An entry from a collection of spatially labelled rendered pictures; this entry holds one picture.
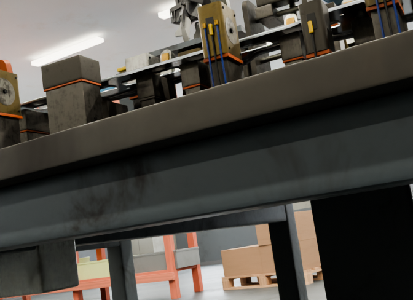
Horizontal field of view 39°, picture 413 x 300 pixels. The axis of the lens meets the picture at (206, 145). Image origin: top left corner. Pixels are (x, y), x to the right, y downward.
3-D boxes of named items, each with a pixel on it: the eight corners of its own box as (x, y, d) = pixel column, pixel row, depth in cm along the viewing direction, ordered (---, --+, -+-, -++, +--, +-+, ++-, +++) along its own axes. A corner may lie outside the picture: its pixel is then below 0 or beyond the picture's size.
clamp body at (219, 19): (210, 167, 119) (187, 4, 124) (233, 169, 129) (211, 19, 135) (240, 161, 116) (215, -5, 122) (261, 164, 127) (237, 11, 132)
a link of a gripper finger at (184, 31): (177, 50, 190) (180, 25, 194) (189, 43, 186) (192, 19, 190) (169, 45, 188) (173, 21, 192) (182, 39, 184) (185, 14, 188)
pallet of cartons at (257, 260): (214, 292, 614) (204, 225, 625) (251, 281, 693) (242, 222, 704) (322, 283, 558) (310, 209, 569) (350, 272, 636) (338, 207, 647)
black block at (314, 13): (316, 147, 111) (291, 0, 116) (329, 150, 120) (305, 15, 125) (343, 141, 109) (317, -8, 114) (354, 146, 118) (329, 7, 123)
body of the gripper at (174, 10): (188, 29, 198) (183, -5, 200) (205, 19, 192) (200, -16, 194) (171, 25, 193) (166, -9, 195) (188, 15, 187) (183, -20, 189)
